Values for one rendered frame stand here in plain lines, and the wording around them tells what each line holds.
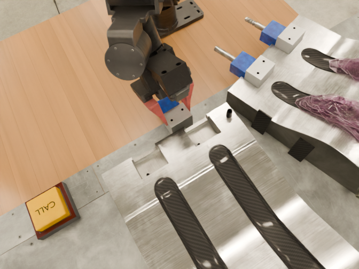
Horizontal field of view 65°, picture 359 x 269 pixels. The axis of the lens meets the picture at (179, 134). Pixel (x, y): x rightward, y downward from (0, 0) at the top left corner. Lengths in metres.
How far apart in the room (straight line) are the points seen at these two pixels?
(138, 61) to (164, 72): 0.04
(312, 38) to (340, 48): 0.06
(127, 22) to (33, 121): 0.39
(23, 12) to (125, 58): 1.97
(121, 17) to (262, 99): 0.31
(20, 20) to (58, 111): 1.65
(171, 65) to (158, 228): 0.25
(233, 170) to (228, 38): 0.37
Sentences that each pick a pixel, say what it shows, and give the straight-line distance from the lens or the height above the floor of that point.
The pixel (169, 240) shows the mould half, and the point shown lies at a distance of 0.47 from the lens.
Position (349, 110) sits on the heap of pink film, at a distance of 0.55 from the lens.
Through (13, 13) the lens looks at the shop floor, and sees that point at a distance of 2.39.
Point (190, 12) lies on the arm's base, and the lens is 0.79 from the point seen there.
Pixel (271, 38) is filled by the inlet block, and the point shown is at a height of 0.87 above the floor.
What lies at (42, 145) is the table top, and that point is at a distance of 0.69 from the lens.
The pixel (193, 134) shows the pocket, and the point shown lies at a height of 0.86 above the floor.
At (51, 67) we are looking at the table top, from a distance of 0.79.
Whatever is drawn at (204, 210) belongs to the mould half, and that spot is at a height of 0.89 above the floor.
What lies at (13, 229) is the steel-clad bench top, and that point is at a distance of 0.66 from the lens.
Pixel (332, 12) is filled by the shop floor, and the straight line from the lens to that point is 2.09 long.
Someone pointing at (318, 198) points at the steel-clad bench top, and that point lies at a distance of 0.60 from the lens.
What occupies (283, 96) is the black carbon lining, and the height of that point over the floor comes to 0.85.
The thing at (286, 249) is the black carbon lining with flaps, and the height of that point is 0.90.
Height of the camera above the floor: 1.35
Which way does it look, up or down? 66 degrees down
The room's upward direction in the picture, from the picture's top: 11 degrees counter-clockwise
